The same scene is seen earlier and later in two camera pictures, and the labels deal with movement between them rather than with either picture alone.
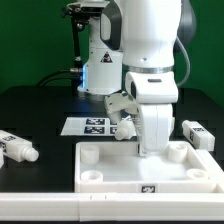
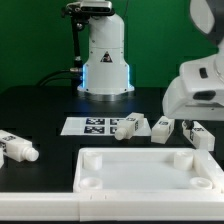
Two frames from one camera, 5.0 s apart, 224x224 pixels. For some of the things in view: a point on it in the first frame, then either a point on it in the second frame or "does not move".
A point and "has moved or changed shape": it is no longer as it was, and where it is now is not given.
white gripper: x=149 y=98 -> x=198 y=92
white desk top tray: x=118 y=167 has moved or changed shape
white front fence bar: x=155 y=207 does not move
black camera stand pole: x=77 y=70 does not move
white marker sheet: x=88 y=126 does not move
